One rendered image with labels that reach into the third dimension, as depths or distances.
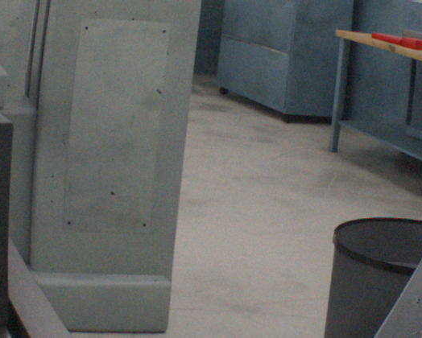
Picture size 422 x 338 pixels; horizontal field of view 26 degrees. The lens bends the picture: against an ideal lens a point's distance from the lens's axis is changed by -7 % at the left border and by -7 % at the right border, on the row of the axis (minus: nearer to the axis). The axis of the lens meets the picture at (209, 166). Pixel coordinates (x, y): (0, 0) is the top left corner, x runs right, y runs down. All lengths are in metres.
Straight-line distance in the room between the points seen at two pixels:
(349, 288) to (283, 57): 5.53
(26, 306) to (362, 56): 7.16
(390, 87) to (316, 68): 0.68
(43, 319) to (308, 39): 6.93
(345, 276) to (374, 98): 5.51
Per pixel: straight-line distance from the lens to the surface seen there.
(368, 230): 2.62
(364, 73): 7.92
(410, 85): 7.11
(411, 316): 0.73
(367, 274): 2.27
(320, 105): 7.85
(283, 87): 7.73
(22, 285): 0.94
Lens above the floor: 1.28
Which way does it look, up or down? 12 degrees down
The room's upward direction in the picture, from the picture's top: 6 degrees clockwise
